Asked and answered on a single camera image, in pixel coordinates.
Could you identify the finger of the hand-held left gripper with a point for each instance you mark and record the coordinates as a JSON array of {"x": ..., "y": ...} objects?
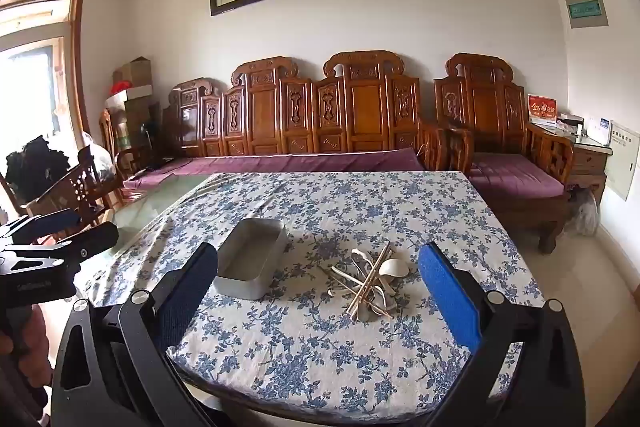
[
  {"x": 95, "y": 239},
  {"x": 50, "y": 222}
]

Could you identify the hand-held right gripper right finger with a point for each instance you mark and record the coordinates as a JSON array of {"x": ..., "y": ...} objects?
[{"x": 450, "y": 302}]

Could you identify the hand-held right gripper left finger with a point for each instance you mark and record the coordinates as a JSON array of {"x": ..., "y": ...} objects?
[{"x": 187, "y": 302}]

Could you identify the rectangular metal box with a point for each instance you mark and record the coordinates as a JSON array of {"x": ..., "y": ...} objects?
[{"x": 240, "y": 289}]

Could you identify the pile of mixed cutlery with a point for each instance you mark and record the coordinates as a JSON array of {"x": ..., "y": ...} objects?
[{"x": 367, "y": 287}]

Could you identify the person's left hand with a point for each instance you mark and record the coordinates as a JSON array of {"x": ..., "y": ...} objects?
[{"x": 40, "y": 337}]

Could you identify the carved wooden chair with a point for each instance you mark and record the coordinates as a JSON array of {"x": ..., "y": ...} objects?
[
  {"x": 75, "y": 187},
  {"x": 107, "y": 132}
]

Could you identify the black cloth bundle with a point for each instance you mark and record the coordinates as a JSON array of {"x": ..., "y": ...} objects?
[{"x": 32, "y": 167}]

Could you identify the clear plastic bag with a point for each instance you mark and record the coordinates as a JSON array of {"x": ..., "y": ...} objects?
[{"x": 102, "y": 162}]

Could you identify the brown carton stack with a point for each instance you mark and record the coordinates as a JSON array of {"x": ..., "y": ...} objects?
[{"x": 135, "y": 117}]

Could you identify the square purple seat cushion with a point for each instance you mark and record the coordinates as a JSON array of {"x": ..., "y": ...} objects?
[{"x": 515, "y": 174}]

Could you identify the red flower bunch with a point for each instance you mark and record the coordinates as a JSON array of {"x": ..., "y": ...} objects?
[{"x": 121, "y": 87}]

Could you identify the flat white box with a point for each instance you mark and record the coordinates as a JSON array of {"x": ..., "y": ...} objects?
[{"x": 137, "y": 93}]

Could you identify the grey plastic bag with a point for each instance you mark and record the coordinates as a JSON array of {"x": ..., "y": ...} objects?
[{"x": 585, "y": 214}]

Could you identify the blue floral tablecloth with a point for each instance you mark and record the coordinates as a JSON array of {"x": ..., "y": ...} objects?
[{"x": 320, "y": 207}]

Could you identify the long purple seat cushion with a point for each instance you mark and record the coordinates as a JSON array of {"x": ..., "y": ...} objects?
[{"x": 280, "y": 163}]

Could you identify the brown cardboard box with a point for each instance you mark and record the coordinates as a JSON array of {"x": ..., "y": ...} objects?
[{"x": 135, "y": 72}]

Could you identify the wooden side table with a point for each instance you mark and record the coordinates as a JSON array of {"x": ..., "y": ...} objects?
[{"x": 590, "y": 162}]

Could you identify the carved wooden armchair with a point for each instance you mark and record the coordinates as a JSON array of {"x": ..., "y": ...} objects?
[{"x": 487, "y": 107}]

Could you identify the carved wooden sofa bench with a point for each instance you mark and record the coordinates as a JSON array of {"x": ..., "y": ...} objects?
[{"x": 365, "y": 107}]

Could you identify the tissue box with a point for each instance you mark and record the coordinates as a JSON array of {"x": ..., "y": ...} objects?
[{"x": 570, "y": 122}]

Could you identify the white tabletop device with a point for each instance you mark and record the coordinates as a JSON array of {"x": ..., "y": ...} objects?
[{"x": 597, "y": 129}]

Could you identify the wooden door frame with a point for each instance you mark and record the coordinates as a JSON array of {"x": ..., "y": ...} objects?
[{"x": 75, "y": 57}]

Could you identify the white wall panel door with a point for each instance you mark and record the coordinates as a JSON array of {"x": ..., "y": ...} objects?
[{"x": 619, "y": 162}]

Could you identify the grey wall box green window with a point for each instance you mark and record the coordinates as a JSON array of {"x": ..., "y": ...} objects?
[{"x": 586, "y": 9}]

